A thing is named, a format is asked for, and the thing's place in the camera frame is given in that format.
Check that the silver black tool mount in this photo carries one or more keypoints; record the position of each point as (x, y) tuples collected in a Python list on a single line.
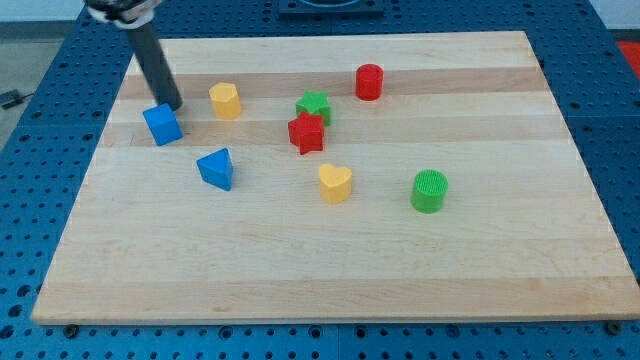
[(123, 13)]

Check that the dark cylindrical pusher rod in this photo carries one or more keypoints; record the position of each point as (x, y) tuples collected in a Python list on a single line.
[(154, 66)]

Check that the yellow hexagon block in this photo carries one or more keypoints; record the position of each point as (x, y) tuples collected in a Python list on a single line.
[(225, 101)]

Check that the blue triangle block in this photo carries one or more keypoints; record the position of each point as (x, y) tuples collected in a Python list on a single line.
[(217, 169)]

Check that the blue cube block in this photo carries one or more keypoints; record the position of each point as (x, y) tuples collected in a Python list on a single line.
[(162, 124)]

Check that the green star block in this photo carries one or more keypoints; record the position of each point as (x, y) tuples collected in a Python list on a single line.
[(315, 103)]

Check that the red star block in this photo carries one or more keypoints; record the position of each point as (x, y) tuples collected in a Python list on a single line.
[(306, 132)]

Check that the yellow heart block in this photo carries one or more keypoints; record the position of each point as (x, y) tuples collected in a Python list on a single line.
[(335, 183)]

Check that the red cylinder block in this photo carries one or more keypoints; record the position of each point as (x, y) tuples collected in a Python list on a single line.
[(369, 82)]

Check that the wooden board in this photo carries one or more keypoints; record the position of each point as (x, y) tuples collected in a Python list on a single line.
[(522, 234)]

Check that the green cylinder block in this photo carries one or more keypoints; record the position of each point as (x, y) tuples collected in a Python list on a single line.
[(429, 190)]

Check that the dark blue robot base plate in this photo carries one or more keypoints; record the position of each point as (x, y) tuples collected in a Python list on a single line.
[(299, 8)]

